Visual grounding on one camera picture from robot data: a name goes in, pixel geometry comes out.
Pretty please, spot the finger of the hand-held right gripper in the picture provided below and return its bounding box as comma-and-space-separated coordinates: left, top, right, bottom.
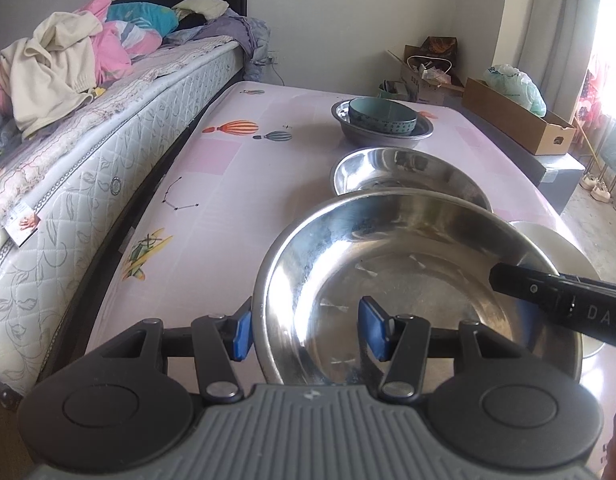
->
489, 261, 565, 312

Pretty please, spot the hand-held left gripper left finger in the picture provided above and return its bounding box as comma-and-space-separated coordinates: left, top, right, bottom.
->
102, 296, 255, 407

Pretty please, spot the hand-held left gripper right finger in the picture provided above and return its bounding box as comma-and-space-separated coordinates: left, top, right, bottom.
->
357, 296, 518, 404

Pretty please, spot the large shiny steel bowl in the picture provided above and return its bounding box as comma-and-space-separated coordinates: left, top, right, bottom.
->
251, 187, 585, 387

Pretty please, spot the dark stainless steel bowl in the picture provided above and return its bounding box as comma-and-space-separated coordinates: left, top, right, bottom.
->
331, 99, 435, 150

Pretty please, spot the teal ceramic bowl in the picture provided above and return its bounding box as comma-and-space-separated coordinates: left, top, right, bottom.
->
348, 97, 419, 137

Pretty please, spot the white plate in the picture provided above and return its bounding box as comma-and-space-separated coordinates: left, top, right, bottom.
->
508, 220, 607, 361

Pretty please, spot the grey cabinet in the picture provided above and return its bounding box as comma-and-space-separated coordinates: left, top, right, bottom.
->
458, 110, 586, 216

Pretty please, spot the pink printed tablecloth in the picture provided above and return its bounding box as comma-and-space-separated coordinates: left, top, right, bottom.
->
80, 80, 576, 391

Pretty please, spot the wooden stick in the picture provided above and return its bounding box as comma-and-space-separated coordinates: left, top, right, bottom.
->
573, 115, 607, 177

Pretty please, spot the medium shiny steel bowl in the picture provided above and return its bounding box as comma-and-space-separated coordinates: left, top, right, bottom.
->
330, 147, 494, 213

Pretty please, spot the long cardboard box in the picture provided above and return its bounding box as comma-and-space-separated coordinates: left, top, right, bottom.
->
462, 77, 578, 156

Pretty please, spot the white plastic bag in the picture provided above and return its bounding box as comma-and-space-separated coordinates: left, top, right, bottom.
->
483, 64, 548, 117

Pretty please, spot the white quilted mattress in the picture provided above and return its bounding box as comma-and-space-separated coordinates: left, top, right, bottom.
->
0, 35, 246, 396

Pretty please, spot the red patterned cloth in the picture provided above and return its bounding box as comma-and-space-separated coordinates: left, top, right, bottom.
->
580, 50, 614, 121

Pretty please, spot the open cardboard box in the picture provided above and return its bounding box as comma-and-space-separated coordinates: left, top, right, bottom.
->
387, 44, 464, 107

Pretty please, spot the mattress label tag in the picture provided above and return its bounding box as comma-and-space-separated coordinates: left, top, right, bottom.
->
5, 210, 39, 247

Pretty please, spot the brown paper bag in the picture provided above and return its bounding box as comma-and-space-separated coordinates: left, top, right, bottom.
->
420, 36, 459, 59

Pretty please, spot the white curtain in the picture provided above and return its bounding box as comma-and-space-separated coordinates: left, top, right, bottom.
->
493, 0, 606, 126

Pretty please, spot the purple bed sheet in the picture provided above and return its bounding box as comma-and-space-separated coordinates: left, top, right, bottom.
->
160, 14, 271, 68

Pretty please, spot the pile of clothes and bedding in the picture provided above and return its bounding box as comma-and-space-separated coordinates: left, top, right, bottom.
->
0, 0, 180, 111

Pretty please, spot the cream garment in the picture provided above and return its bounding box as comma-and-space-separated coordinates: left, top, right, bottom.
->
0, 9, 105, 140

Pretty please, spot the white pillow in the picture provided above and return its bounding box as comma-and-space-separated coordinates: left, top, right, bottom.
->
172, 0, 231, 18

